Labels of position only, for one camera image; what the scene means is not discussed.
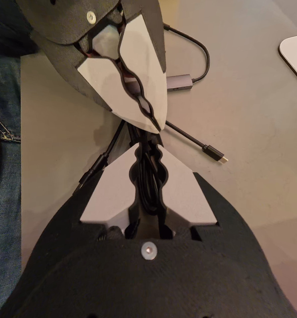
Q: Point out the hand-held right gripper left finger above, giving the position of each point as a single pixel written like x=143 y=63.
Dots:
x=108 y=196

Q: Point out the grey usb hub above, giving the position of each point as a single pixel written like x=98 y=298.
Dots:
x=180 y=82

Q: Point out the person's jeans leg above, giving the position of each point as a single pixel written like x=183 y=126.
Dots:
x=6 y=198

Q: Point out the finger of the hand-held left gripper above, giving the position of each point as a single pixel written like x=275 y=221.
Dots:
x=103 y=82
x=143 y=54

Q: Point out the person's left forearm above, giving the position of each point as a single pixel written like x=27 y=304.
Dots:
x=4 y=24

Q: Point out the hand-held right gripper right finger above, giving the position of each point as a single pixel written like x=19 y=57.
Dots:
x=188 y=198

